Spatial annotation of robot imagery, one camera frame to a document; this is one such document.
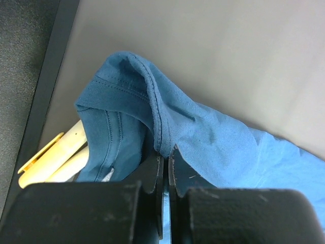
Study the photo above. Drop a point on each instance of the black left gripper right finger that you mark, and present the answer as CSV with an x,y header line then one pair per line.
x,y
202,213

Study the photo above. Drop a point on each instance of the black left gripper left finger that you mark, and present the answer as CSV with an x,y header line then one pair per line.
x,y
128,211

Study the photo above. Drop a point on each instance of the blue t shirt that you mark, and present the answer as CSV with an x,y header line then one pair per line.
x,y
130,108

